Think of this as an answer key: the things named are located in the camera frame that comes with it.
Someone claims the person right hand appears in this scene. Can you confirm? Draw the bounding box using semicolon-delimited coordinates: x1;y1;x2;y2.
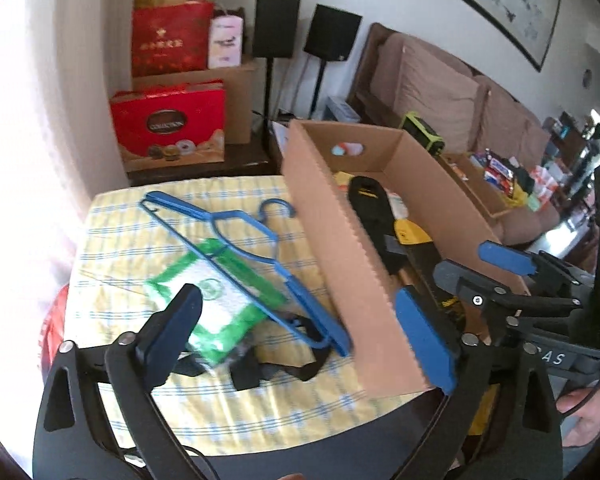
556;382;600;448

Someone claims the red cookie gift box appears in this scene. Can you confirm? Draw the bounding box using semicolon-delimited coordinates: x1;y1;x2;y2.
109;79;225;174

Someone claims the black speaker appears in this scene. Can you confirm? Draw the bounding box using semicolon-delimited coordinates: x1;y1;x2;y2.
251;0;301;58
303;4;362;62

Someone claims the black strap with clip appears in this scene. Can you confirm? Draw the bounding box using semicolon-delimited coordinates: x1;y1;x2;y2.
174;314;334;392

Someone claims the brown cardboard box behind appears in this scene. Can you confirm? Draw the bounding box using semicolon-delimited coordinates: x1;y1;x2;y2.
132;56;257;145

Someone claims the red gift bag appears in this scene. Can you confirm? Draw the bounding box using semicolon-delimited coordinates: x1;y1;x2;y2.
131;2;214;78

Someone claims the green white desiccant packet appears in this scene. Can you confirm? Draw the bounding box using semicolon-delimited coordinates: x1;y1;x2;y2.
144;238;287;367

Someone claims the white sheer curtain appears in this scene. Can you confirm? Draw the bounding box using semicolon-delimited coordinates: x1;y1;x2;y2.
0;0;131;312

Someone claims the red plastic bag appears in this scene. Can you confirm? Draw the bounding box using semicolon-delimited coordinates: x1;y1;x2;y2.
38;284;69;380

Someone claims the right black speaker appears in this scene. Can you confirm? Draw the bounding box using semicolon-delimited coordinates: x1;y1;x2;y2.
303;4;362;62

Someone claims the green black tool case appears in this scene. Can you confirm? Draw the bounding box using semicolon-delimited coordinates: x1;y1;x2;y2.
400;112;445;156

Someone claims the pink white paper bag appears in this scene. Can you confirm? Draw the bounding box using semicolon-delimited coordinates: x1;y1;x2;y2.
208;15;244;70

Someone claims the blue plastic clothes hanger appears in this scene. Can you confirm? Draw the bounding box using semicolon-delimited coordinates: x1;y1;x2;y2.
140;191;352;358

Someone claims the yellow blue checkered cloth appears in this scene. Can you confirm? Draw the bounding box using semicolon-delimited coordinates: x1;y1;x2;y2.
65;176;415;456

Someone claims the brown sofa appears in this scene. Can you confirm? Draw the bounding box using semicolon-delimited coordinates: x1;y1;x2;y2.
348;23;560;246

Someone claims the small box of snacks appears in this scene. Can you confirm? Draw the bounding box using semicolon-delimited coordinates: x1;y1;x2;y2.
436;150;515;221

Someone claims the left black speaker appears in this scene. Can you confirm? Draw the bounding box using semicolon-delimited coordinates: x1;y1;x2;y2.
251;0;301;58

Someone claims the large open cardboard box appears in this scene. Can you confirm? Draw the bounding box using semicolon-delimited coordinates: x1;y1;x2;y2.
281;119;531;400

